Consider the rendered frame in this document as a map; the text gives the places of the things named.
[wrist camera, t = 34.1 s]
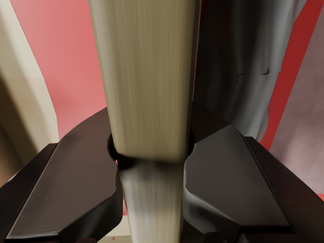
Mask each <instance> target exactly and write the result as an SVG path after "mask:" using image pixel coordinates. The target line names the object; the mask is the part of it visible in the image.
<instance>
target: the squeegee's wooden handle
mask: <svg viewBox="0 0 324 243"><path fill-rule="evenodd" d="M88 6H89V11H90V17H91V22H92V27H93V33H94V40H95V45H96V50H97V55H98V61H99V66H100V71H101V77H102V82H103V87H104V93H105V98H106V103H107V108H108V116H109V121H110V126H111V131H112V137H113V142H114V148H115V153H116V158H117V163H118V169H119V174H120V179H121V186H122V191H123V197H124V202H125V208H126V213H127V218H128V224H129V229H130V234H131V239H132V243H181V231H182V219H183V179H184V164H185V161H186V159H187V158H188V148H189V131H190V119H191V107H192V95H193V83H194V71H195V59H196V47H197V35H198V23H199V11H200V0H88Z"/></svg>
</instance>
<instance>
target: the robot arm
mask: <svg viewBox="0 0 324 243"><path fill-rule="evenodd" d="M188 155H189V157H188V158H187V159H186V161H185V164H184V179H183V216H184V218H185V220H186V221H187V222H188V223H189V224H191V225H192V226H193V227H195V228H196V229H197V230H199V231H200V232H202V233H203V234H204V236H203V238H202V240H201V243H324V201H323V200H322V199H321V198H320V197H319V196H318V195H317V194H316V193H315V192H314V191H313V190H312V189H311V188H310V187H308V186H307V185H306V184H305V183H304V182H303V181H302V180H301V179H300V178H298V177H297V176H296V175H295V174H294V173H293V172H292V171H290V170H289V169H288V168H287V167H286V166H285V165H284V164H282V163H281V162H280V161H279V160H278V159H277V158H276V157H274V156H273V155H272V154H271V153H270V152H269V151H268V150H267V149H265V148H264V147H263V146H262V145H261V144H260V143H259V142H257V141H256V140H255V139H254V138H253V137H252V136H243V135H242V134H241V133H240V132H239V131H238V130H237V129H236V128H234V127H233V126H232V125H231V124H230V123H228V122H227V121H226V120H224V119H223V118H221V117H220V116H218V115H216V114H214V113H213V112H211V111H209V110H207V109H205V108H204V107H202V106H200V105H198V104H197V103H195V102H193V101H192V107H191V119H190V131H189V148H188ZM116 159H117V158H116V153H115V148H114V142H113V137H112V131H111V126H110V121H109V116H108V108H107V107H105V108H103V109H102V110H100V111H98V112H97V113H95V114H94V115H92V116H90V117H89V118H87V119H85V120H84V121H82V122H81V123H79V124H78V125H77V126H75V127H74V128H73V129H71V130H70V131H69V132H68V133H67V134H66V135H65V136H64V137H63V138H62V139H60V141H59V142H58V143H49V144H48V145H47V146H46V147H45V148H44V149H42V150H41V151H40V152H39V153H38V154H37V155H36V156H35V157H34V158H32V159H31V160H30V161H29V162H28V163H27V164H26V165H25V166H24V167H23V168H21V169H20V170H19V171H18V172H17V173H16V174H15V175H14V176H13V177H11V178H10V179H9V180H8V181H7V182H6V183H5V184H4V185H3V186H2V187H0V243H97V242H98V241H99V240H101V239H102V238H103V237H104V236H106V235H107V234H108V233H109V232H111V231H112V230H113V229H114V228H115V227H117V226H118V225H119V224H120V222H121V220H122V217H123V191H122V184H121V179H120V174H119V169H118V164H117V163H116Z"/></svg>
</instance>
